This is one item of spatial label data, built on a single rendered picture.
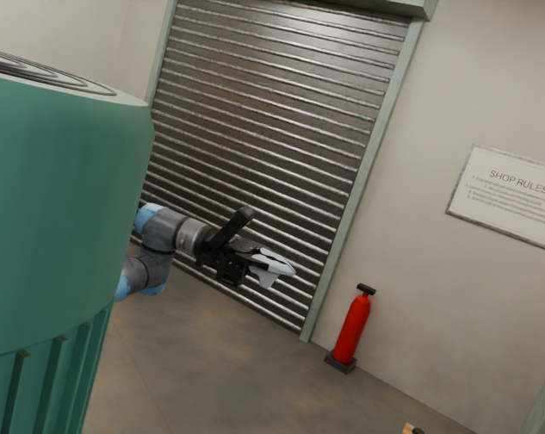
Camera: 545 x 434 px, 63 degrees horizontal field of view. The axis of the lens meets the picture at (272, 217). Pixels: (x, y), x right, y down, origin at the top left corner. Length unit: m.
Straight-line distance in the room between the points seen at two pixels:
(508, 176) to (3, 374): 2.96
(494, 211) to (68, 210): 2.94
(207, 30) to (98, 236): 3.82
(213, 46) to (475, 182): 2.25
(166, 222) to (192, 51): 3.14
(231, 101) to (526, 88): 2.05
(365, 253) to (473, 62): 1.40
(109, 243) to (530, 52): 3.05
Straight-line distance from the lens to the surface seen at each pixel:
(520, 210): 3.04
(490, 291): 3.12
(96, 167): 0.17
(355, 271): 3.26
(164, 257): 1.00
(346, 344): 3.23
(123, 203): 0.19
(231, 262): 0.92
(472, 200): 3.05
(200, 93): 3.88
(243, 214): 0.89
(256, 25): 3.73
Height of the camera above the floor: 1.52
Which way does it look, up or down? 13 degrees down
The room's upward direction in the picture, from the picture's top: 18 degrees clockwise
